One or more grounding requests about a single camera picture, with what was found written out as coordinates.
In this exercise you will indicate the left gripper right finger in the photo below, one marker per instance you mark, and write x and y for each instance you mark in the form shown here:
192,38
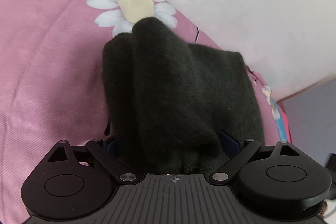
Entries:
238,153

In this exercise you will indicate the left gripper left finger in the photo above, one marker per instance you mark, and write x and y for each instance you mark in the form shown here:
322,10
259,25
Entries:
114,167

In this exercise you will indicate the black knit garment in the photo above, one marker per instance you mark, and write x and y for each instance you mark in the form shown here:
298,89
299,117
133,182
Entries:
173,105

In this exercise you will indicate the pink floral bed sheet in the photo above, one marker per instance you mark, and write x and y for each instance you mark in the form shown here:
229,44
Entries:
51,85

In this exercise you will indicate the wooden door frame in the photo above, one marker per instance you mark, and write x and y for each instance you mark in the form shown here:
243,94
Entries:
315,85

